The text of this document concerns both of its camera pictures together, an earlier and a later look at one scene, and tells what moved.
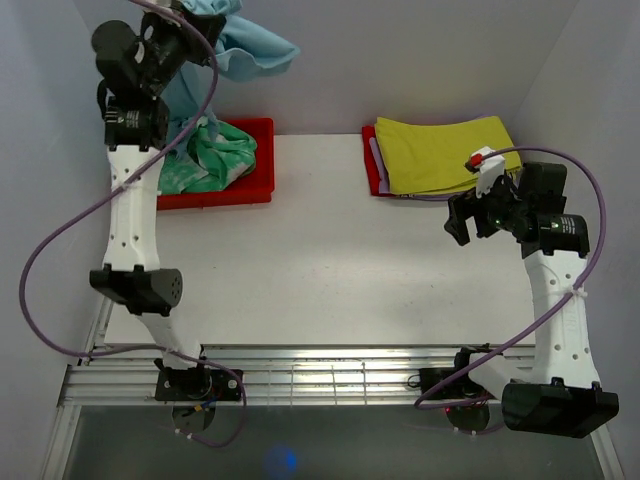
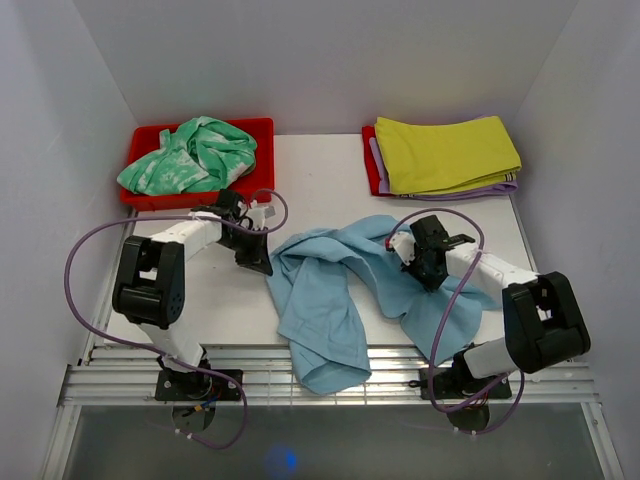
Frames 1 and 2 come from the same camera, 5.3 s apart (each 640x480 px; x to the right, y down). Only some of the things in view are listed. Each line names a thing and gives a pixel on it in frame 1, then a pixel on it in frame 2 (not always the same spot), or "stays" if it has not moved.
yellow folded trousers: (429, 156) stays
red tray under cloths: (371, 163) stays
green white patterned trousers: (208, 164) stays
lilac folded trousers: (439, 196) stays
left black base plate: (196, 384) stays
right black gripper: (464, 206) → (432, 285)
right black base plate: (431, 378) stays
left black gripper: (208, 25) → (257, 258)
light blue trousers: (245, 47) → (324, 280)
